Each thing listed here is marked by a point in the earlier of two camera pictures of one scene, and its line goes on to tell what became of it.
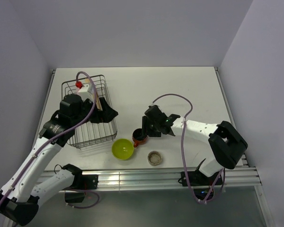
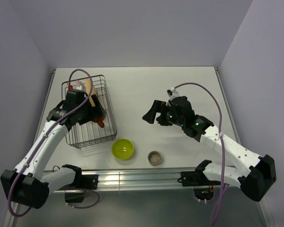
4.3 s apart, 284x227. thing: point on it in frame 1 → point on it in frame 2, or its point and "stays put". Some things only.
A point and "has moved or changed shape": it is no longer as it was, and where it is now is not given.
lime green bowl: x=122 y=149 stays put
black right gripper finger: x=144 y=127 → x=157 y=107
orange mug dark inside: x=138 y=139 has moved or changed shape
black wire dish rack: x=90 y=133 stays put
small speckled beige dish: x=155 y=158 stays put
